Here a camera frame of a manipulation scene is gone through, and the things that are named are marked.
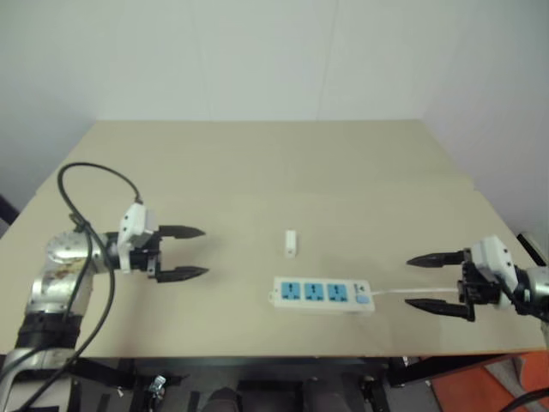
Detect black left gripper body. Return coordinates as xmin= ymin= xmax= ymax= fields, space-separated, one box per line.
xmin=127 ymin=229 xmax=166 ymax=280

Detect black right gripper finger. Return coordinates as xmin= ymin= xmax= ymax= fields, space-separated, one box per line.
xmin=406 ymin=249 xmax=467 ymax=270
xmin=404 ymin=298 xmax=476 ymax=323

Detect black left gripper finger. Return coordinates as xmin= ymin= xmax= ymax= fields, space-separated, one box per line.
xmin=155 ymin=265 xmax=210 ymax=285
xmin=158 ymin=223 xmax=207 ymax=240

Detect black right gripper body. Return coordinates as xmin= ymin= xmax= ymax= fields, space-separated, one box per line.
xmin=456 ymin=247 xmax=503 ymax=322

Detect small white plug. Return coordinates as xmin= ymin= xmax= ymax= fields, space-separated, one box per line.
xmin=282 ymin=229 xmax=299 ymax=259

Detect white power strip blue sockets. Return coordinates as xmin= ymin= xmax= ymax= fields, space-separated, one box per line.
xmin=267 ymin=276 xmax=376 ymax=317

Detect orange floor mat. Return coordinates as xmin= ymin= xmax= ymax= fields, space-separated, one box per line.
xmin=431 ymin=349 xmax=549 ymax=412

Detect dark rounded shape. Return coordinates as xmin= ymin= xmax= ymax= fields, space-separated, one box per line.
xmin=204 ymin=385 xmax=244 ymax=412

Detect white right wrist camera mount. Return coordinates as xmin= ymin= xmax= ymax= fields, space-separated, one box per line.
xmin=470 ymin=234 xmax=516 ymax=309

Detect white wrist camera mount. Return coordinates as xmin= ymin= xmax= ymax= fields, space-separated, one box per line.
xmin=470 ymin=234 xmax=516 ymax=309
xmin=118 ymin=203 xmax=158 ymax=274

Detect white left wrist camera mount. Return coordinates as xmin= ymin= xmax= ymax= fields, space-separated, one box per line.
xmin=118 ymin=203 xmax=158 ymax=274

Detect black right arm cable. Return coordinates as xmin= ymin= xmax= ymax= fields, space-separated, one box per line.
xmin=499 ymin=384 xmax=549 ymax=412

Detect black metal table frame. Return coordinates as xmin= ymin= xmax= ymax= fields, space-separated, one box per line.
xmin=63 ymin=354 xmax=528 ymax=412

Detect black object at wall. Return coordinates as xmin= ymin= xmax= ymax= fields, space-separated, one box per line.
xmin=0 ymin=193 xmax=21 ymax=227

